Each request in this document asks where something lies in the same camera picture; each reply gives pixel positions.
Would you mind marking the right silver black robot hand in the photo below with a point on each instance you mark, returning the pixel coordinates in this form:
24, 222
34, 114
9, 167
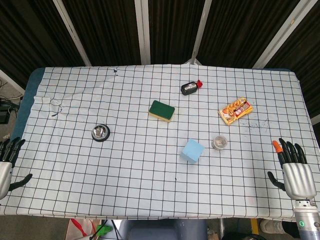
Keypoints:
298, 176

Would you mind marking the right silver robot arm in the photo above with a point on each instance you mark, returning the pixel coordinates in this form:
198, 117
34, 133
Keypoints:
307, 220

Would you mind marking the green yellow sponge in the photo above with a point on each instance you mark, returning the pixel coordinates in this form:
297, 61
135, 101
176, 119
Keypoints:
161, 111

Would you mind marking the red white bag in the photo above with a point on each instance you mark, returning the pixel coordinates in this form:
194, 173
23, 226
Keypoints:
80, 229

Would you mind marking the silver bowl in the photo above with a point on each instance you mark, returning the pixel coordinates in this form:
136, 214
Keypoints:
100, 133

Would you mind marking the yellow orange snack packet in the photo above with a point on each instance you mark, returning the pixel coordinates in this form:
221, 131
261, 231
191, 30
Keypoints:
235, 111

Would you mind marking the clear round seed jar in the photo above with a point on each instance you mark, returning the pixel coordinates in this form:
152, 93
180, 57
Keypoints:
219, 142

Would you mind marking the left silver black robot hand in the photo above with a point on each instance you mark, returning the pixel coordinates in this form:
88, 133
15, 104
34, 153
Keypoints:
4, 172

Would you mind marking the green plastic object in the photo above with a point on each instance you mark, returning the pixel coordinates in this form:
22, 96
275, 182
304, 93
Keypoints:
103, 229

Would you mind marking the light blue foam cube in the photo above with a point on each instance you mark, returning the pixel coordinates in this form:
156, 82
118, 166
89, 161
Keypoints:
192, 151

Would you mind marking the white frame post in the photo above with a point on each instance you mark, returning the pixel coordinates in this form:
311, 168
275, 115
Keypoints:
143, 31
72, 32
281, 33
200, 31

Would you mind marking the white shoe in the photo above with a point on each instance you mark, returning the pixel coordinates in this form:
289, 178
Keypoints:
271, 226

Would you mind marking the white checkered tablecloth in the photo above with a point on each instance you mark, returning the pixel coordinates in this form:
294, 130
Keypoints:
160, 160

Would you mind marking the black bottle with red cap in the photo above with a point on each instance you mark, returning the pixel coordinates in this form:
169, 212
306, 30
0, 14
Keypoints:
191, 87

